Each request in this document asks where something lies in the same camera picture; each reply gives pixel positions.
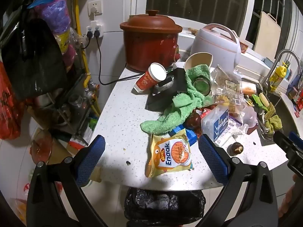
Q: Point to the yellow-green dish cloth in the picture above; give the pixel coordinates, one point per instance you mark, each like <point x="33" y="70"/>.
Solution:
<point x="274" y="121"/>

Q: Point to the yellow snack packet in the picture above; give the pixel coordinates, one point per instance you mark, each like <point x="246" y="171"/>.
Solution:
<point x="170" y="156"/>

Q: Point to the yellow gas pipe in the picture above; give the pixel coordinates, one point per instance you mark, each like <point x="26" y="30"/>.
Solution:
<point x="77" y="11"/>

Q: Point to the beige paper cup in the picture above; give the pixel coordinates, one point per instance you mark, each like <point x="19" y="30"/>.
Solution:
<point x="198" y="59"/>

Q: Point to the yellow bottle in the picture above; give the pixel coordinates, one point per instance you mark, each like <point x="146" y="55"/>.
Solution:
<point x="278" y="75"/>

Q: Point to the black square stand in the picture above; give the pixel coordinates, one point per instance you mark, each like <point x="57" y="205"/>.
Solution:
<point x="161" y="99"/>

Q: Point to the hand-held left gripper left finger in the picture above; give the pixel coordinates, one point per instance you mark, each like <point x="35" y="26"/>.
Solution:
<point x="91" y="160"/>

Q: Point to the blue packet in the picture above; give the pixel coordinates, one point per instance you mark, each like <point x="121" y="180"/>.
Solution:
<point x="190" y="137"/>

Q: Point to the black-bagged trash bin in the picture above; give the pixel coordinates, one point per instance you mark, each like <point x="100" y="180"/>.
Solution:
<point x="163" y="205"/>

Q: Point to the metal faucet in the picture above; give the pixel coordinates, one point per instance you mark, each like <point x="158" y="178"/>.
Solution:
<point x="284" y="52"/>

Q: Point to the person's right hand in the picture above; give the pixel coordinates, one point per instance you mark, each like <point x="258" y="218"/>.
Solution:
<point x="287" y="203"/>

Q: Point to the red plastic bag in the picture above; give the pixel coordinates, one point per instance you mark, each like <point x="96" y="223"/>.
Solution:
<point x="9" y="104"/>

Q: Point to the beige cutting board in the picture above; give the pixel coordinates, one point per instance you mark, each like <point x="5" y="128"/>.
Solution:
<point x="267" y="35"/>

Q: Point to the red-brown clay cooker pot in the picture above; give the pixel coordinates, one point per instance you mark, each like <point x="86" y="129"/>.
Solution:
<point x="146" y="42"/>

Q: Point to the white rice cooker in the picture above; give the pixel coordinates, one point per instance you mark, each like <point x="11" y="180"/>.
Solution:
<point x="217" y="49"/>

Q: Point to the green towel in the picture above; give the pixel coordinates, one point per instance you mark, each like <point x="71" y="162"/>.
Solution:
<point x="187" y="99"/>

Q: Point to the purple plastic bag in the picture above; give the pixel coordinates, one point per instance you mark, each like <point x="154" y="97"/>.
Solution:
<point x="56" y="14"/>

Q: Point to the metal storage rack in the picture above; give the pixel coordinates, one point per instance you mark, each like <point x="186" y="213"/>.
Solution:
<point x="75" y="113"/>

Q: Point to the white wall socket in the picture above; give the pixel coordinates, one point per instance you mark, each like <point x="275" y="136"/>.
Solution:
<point x="95" y="7"/>

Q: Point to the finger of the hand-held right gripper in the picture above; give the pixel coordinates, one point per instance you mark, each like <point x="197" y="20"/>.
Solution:
<point x="297" y="138"/>
<point x="283" y="143"/>

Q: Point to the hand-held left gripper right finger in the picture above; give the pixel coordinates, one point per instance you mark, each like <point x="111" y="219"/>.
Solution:
<point x="213" y="156"/>

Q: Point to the white blue tissue pack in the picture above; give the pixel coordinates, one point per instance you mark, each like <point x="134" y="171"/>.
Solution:
<point x="217" y="125"/>

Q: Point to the black plastic bag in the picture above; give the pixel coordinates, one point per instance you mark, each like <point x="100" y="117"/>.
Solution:
<point x="35" y="59"/>

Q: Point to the dark red fruit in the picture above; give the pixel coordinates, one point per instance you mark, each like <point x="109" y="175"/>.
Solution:
<point x="192" y="120"/>

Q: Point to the beige foam corner guard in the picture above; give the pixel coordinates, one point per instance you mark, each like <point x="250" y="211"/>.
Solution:
<point x="97" y="173"/>

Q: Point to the white power strip with plugs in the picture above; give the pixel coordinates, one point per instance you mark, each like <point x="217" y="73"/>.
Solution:
<point x="94" y="29"/>

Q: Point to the glass pot lid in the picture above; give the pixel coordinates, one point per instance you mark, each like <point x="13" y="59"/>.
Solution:
<point x="41" y="146"/>

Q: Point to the green glass jar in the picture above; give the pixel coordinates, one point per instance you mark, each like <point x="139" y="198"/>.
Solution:
<point x="201" y="86"/>

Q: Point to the brown chestnut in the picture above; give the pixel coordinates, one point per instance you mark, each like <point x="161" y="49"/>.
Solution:
<point x="234" y="149"/>

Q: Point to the clear plastic bag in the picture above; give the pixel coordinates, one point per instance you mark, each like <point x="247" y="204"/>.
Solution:
<point x="227" y="85"/>

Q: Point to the red paper cup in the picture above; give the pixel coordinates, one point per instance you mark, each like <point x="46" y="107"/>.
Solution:
<point x="146" y="80"/>

